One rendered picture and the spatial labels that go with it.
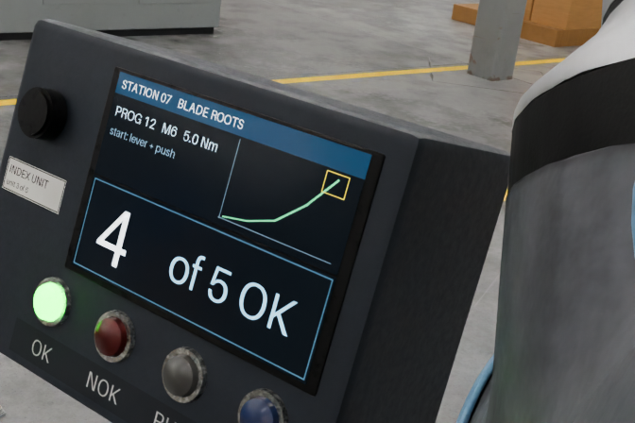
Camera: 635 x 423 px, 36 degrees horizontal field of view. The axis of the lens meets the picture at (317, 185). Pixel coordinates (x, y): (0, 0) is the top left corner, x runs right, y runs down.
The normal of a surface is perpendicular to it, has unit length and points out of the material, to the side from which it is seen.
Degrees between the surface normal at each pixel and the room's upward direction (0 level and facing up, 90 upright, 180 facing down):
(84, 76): 75
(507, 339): 88
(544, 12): 90
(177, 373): 71
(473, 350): 0
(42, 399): 0
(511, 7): 90
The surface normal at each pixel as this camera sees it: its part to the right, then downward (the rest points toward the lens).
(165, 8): 0.64, 0.32
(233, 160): -0.55, -0.06
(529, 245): -0.97, -0.16
